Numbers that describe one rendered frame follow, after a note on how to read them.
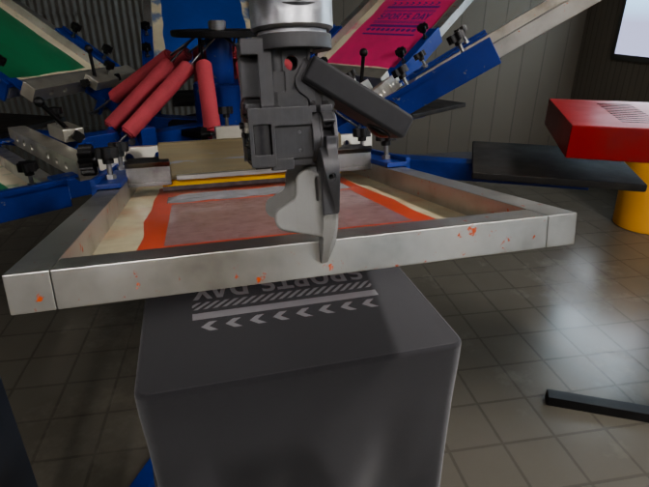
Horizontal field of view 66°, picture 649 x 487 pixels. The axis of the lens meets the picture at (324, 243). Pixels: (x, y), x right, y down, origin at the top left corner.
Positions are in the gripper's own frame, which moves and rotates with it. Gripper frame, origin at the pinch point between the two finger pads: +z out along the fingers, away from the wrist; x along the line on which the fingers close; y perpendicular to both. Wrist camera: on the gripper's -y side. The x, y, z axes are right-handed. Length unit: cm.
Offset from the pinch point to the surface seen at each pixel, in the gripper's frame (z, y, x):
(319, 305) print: 17.0, -4.6, -23.9
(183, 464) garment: 31.6, 18.0, -11.7
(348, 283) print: 16.0, -11.2, -29.5
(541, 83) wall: -25, -326, -398
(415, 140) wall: 24, -201, -417
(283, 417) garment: 26.8, 4.3, -10.6
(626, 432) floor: 105, -127, -76
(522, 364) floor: 97, -114, -118
